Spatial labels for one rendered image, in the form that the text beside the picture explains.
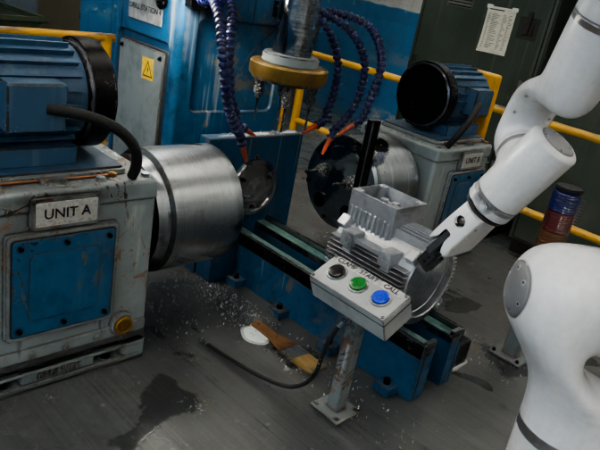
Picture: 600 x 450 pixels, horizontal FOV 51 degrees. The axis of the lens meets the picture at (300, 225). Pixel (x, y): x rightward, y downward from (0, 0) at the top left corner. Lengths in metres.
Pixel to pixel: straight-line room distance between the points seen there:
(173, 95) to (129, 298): 0.54
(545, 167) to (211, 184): 0.61
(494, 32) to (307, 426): 3.78
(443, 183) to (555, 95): 0.90
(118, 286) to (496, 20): 3.82
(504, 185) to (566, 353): 0.40
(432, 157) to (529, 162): 0.75
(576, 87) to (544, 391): 0.41
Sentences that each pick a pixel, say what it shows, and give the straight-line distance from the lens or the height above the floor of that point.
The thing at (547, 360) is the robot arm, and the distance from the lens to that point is 0.73.
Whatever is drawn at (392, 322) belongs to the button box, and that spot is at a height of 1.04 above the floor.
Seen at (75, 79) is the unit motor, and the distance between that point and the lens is 1.09.
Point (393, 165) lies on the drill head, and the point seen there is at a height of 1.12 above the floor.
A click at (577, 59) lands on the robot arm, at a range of 0.94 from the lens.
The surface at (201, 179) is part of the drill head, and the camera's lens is 1.25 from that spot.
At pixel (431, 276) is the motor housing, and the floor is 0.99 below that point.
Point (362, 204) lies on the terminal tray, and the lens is 1.29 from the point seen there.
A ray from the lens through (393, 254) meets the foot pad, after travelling 1.21.
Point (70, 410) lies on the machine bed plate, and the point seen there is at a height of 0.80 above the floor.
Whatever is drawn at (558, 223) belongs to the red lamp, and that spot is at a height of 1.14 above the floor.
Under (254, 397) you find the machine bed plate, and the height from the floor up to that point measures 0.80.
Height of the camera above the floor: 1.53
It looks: 21 degrees down
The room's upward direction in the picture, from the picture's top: 11 degrees clockwise
